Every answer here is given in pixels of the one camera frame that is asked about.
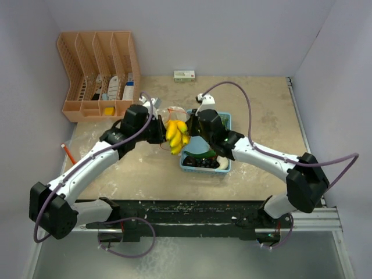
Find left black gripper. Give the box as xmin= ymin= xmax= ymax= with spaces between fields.
xmin=134 ymin=115 xmax=172 ymax=144

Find green cucumber toy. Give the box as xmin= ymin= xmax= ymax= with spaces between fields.
xmin=184 ymin=150 xmax=217 ymax=159

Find yellow banana bunch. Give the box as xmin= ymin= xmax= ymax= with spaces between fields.
xmin=166 ymin=120 xmax=191 ymax=155

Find clear zip bag orange zipper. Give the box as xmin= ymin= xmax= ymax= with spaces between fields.
xmin=156 ymin=106 xmax=189 ymax=152

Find white garlic toy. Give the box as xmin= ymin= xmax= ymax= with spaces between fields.
xmin=216 ymin=156 xmax=230 ymax=170

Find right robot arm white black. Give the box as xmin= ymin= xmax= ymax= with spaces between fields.
xmin=187 ymin=109 xmax=330 ymax=227

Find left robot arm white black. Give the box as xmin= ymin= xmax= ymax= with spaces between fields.
xmin=29 ymin=102 xmax=165 ymax=243

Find white blue item in organizer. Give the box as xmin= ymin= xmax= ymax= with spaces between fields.
xmin=121 ymin=73 xmax=134 ymax=101

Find yellow item in organizer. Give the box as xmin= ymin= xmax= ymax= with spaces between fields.
xmin=103 ymin=107 xmax=115 ymax=116

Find white bottle in organizer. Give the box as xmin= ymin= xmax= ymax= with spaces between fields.
xmin=107 ymin=76 xmax=119 ymax=101

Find light blue plastic basket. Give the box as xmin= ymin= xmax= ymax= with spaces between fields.
xmin=178 ymin=109 xmax=233 ymax=176

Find dark blue grapes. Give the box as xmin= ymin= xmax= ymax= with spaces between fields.
xmin=196 ymin=157 xmax=220 ymax=169

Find dark brown mangosteen toy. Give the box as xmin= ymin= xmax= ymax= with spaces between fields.
xmin=183 ymin=156 xmax=198 ymax=167

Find small white green box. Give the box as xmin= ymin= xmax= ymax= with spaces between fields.
xmin=173 ymin=70 xmax=195 ymax=83

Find orange desk file organizer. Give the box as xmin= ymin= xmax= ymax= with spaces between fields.
xmin=57 ymin=31 xmax=141 ymax=123

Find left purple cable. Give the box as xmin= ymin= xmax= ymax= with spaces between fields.
xmin=33 ymin=91 xmax=155 ymax=244

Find purple cable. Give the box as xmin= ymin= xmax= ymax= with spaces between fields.
xmin=33 ymin=91 xmax=155 ymax=244
xmin=200 ymin=81 xmax=359 ymax=192

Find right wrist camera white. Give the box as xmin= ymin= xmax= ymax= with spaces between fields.
xmin=195 ymin=93 xmax=216 ymax=110

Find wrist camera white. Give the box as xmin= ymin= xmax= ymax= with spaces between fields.
xmin=139 ymin=92 xmax=162 ymax=109
xmin=195 ymin=93 xmax=216 ymax=110

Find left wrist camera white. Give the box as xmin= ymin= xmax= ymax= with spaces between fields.
xmin=139 ymin=92 xmax=162 ymax=109

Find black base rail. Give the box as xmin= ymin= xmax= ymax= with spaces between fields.
xmin=86 ymin=199 xmax=294 ymax=242

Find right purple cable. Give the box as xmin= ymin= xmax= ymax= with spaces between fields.
xmin=200 ymin=81 xmax=359 ymax=192

